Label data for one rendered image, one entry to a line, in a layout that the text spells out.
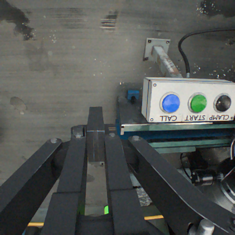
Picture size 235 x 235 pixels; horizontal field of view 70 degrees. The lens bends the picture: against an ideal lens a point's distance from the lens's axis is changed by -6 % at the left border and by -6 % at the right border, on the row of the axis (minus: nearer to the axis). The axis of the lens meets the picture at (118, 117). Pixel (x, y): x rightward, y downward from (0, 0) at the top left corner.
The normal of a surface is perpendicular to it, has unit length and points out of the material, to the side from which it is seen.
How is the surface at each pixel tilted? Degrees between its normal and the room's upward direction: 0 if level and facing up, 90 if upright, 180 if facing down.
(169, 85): 24
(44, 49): 0
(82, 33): 0
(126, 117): 90
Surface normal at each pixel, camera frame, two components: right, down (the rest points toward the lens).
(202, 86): 0.11, 0.34
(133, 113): 0.07, -0.72
